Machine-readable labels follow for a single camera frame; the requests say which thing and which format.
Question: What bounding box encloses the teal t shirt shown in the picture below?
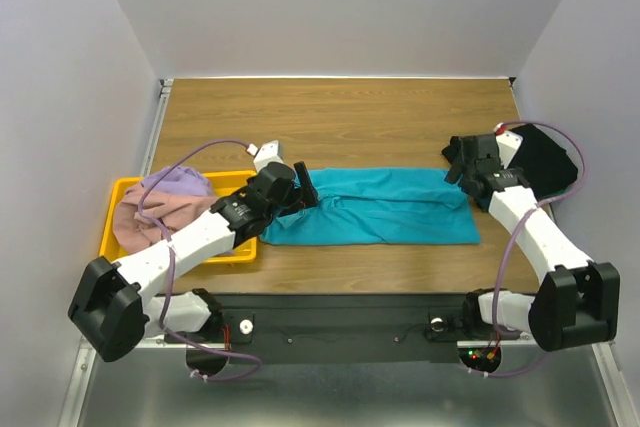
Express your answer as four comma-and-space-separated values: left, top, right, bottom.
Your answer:
261, 168, 481, 246

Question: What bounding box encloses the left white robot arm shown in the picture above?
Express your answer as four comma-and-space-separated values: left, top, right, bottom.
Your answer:
68, 162, 318, 362

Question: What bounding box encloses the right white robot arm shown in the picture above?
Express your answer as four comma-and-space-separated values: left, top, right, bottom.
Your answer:
442, 127, 620, 352

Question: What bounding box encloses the yellow plastic bin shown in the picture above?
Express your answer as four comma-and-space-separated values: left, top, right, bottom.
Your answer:
99, 170, 258, 265

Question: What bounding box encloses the folded black t shirt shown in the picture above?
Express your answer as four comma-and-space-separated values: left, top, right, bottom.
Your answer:
441, 126, 579, 211

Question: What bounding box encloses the lavender t shirt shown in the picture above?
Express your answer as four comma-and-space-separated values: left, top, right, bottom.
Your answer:
140, 165, 214, 197

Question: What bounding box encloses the pink t shirt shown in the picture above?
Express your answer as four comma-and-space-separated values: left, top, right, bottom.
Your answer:
113, 183, 218, 254

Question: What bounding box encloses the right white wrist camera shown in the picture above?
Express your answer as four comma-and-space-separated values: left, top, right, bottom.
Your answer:
494, 123, 523, 169

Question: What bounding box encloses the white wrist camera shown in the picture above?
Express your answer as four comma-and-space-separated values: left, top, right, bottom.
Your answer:
494, 123, 523, 169
246, 140, 284, 172

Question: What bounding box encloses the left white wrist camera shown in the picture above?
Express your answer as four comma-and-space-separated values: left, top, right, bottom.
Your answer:
246, 140, 284, 172

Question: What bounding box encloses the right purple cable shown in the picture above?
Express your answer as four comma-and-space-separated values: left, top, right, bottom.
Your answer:
467, 120, 586, 379

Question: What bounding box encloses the purple cable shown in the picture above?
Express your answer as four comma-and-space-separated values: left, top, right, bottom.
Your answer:
467, 120, 586, 379
134, 139, 264, 382

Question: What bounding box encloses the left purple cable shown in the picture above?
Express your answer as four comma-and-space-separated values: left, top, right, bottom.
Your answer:
134, 139, 264, 382

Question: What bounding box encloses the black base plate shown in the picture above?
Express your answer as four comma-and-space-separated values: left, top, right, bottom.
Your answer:
102, 291, 589, 366

